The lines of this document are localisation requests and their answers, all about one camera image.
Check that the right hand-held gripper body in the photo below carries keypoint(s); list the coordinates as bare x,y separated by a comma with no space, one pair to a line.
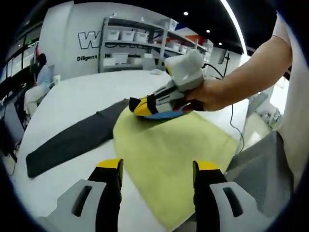
187,72

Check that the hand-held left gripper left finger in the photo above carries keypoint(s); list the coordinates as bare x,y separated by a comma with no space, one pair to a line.
79,210

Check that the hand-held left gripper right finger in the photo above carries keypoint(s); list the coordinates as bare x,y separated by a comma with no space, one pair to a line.
229,210

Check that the yellow blue grey garment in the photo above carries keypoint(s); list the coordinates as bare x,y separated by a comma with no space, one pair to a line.
169,149

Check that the person's right hand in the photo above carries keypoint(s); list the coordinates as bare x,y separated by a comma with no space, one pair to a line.
212,95

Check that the grey metal shelving unit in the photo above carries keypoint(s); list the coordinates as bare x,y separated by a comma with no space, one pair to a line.
130,46
183,39

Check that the black tripod stand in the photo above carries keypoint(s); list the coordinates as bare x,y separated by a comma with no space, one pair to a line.
225,60

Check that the grey mesh office chair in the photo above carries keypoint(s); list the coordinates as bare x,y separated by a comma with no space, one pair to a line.
263,169

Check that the round ceiling downlights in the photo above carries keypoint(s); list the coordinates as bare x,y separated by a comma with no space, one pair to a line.
185,13

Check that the white storage shelf with boxes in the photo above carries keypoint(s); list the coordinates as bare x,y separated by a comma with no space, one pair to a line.
126,35

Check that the linear ceiling light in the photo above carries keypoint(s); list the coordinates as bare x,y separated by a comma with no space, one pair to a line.
235,26

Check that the person's white shirt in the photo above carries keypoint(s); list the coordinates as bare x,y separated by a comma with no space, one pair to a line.
299,108

